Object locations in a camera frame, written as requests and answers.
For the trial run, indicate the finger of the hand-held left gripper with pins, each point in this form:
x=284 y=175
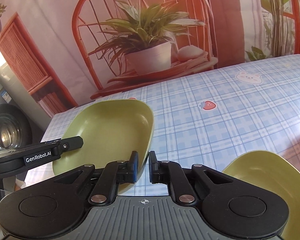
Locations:
x=71 y=143

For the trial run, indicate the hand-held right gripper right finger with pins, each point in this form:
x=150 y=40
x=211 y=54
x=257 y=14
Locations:
x=153 y=172

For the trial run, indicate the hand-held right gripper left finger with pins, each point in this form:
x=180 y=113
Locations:
x=135 y=170

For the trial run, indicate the green square plate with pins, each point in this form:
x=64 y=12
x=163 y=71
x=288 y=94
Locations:
x=110 y=130
x=265 y=175

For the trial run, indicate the grey washing machine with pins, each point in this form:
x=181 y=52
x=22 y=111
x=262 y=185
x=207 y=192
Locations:
x=7 y=130

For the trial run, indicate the blue plaid tablecloth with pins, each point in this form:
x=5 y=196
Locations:
x=215 y=130

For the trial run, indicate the printed backdrop cloth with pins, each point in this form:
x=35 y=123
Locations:
x=65 y=17

